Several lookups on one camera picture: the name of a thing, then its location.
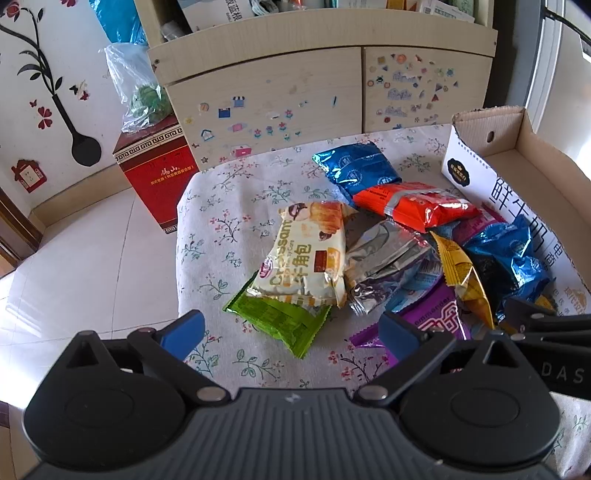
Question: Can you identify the beige wooden cabinet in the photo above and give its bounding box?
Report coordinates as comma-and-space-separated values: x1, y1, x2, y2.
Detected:
136, 1, 497, 170

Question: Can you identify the clear plastic bag with greens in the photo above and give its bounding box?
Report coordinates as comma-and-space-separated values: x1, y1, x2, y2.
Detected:
104, 43, 173, 133

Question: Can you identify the purple noodle snack bag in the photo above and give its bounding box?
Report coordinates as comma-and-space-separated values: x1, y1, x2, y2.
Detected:
349, 280, 472, 366

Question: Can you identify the cardboard milk box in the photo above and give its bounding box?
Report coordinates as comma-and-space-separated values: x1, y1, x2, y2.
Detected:
442, 106, 591, 315

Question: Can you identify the blue foil snack bag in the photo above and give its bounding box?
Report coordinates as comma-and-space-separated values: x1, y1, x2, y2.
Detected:
311, 142, 402, 205

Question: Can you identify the croissant snack bag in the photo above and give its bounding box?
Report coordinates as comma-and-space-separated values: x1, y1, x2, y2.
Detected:
246, 201, 356, 308

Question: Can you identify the orange red snack bag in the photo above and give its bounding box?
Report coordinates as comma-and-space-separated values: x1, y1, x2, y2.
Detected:
353, 182, 480, 233

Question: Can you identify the silver foil snack bag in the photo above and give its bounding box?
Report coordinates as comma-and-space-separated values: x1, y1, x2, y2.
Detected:
344, 219, 434, 316

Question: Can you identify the floral tablecloth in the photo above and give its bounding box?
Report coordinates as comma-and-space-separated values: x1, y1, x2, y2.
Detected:
176, 125, 590, 479

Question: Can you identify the green snack bag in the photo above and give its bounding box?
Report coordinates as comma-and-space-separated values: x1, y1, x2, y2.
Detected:
223, 274, 332, 359

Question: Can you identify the red gift box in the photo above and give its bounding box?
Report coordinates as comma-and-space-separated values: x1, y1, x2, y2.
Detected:
113, 115, 198, 233

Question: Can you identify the yellow snack bag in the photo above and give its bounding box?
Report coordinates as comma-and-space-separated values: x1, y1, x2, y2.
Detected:
431, 232, 495, 330

